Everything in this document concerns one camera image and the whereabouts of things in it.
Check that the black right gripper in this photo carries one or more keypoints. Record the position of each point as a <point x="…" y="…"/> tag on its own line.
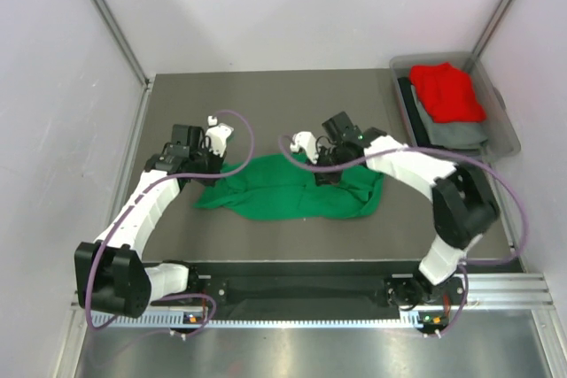
<point x="322" y="178"/>

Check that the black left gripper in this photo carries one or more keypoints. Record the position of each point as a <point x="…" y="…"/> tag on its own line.
<point x="204" y="148"/>

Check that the green t shirt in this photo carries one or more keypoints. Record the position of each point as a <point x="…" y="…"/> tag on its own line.
<point x="272" y="188"/>

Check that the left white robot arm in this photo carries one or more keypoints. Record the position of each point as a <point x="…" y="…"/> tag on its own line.
<point x="109" y="272"/>

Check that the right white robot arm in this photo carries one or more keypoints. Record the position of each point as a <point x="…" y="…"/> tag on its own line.
<point x="463" y="204"/>

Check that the black folded t shirt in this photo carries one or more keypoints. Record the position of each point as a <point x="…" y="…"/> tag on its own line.
<point x="415" y="121"/>

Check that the clear plastic bin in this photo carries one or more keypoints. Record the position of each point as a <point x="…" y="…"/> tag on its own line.
<point x="502" y="137"/>

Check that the red folded t shirt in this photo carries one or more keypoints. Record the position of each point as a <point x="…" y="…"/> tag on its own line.
<point x="446" y="93"/>

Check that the grey folded t shirt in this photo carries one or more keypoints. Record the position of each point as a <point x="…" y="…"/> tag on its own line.
<point x="453" y="135"/>

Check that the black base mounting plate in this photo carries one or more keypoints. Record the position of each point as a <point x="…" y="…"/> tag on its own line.
<point x="310" y="310"/>

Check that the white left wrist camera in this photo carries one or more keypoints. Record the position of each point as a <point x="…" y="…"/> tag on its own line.
<point x="217" y="136"/>

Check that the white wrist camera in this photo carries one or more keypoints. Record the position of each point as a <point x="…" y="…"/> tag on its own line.
<point x="305" y="142"/>
<point x="217" y="136"/>

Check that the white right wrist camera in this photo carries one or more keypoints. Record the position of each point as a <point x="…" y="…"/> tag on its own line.
<point x="305" y="142"/>

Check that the slotted cable duct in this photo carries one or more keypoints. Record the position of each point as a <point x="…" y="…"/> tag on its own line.
<point x="192" y="318"/>

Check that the aluminium frame rail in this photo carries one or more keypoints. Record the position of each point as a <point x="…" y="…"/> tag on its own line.
<point x="505" y="289"/>

